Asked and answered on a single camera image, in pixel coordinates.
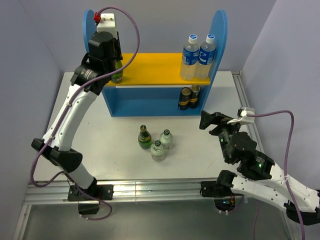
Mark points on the blue and yellow wooden shelf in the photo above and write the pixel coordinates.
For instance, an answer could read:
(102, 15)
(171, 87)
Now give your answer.
(151, 84)

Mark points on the front black yellow can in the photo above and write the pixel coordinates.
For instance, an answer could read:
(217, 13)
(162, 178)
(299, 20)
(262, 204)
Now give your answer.
(184, 98)

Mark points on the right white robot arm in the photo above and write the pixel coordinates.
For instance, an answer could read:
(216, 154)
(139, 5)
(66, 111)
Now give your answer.
(258, 176)

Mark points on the Pocari Sweat bottle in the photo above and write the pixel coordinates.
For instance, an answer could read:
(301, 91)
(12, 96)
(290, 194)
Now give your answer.
(205, 58)
(189, 58)

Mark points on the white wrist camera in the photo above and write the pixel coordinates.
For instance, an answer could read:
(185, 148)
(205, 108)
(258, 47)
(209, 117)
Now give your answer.
(106, 22)
(243, 116)

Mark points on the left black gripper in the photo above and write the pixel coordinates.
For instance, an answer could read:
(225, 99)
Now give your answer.
(116, 44)

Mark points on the aluminium right side rail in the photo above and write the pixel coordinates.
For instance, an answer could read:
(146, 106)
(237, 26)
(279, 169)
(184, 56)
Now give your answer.
(294, 231)

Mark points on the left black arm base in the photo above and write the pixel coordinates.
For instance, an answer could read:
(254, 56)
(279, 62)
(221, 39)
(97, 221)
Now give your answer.
(102, 192)

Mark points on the aluminium rail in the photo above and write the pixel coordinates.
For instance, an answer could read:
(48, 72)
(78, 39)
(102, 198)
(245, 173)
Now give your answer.
(59, 192)
(294, 231)

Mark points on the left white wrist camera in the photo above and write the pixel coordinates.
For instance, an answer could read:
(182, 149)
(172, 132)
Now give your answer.
(106, 22)

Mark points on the aluminium front rail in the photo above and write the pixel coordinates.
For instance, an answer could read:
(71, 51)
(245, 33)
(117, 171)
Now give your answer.
(59, 192)

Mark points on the black yellow can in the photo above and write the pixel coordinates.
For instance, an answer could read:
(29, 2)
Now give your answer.
(184, 98)
(194, 97)

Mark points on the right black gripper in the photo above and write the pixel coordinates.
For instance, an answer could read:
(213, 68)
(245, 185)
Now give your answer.
(220, 120)

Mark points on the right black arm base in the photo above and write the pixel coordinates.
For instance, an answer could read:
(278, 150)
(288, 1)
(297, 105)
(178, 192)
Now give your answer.
(225, 201)

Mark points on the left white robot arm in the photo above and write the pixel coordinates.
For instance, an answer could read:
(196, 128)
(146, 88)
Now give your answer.
(86, 84)

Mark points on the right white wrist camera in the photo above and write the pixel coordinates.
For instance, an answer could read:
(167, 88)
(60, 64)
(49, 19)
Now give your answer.
(243, 116)

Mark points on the clear glass bottle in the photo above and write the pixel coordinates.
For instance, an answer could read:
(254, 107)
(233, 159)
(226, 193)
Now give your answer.
(166, 139)
(157, 151)

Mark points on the rear black yellow can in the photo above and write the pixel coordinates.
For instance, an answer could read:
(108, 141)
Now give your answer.
(194, 97)

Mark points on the green Perrier bottle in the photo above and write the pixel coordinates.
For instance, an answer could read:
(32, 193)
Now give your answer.
(144, 138)
(117, 78)

